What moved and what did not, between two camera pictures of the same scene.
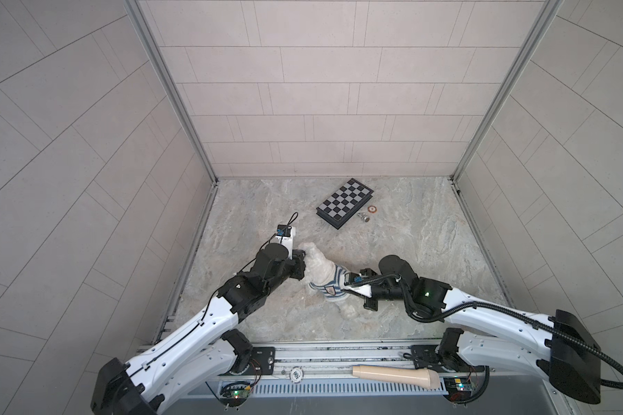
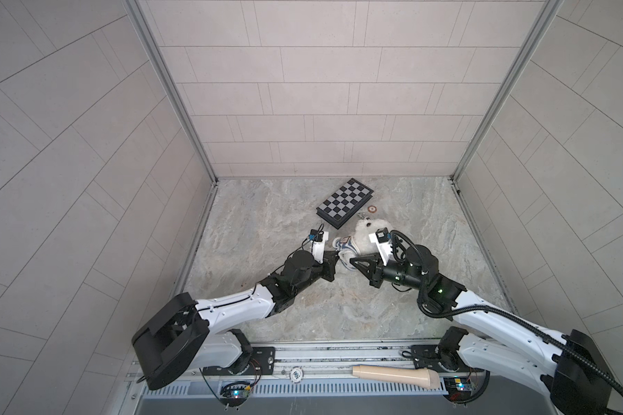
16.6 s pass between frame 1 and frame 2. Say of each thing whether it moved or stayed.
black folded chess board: stayed
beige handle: stayed
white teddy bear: moved
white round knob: stayed
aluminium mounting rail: stayed
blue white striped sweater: moved
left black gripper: moved
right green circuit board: stayed
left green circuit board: stayed
